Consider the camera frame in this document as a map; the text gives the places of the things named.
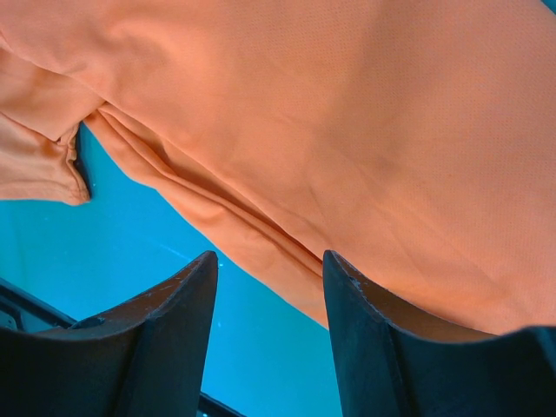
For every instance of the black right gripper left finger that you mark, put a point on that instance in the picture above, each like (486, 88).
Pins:
(144, 357)

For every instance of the orange t-shirt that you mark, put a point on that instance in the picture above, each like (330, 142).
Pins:
(415, 138)

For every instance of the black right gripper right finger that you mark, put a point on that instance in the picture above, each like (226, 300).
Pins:
(394, 359)

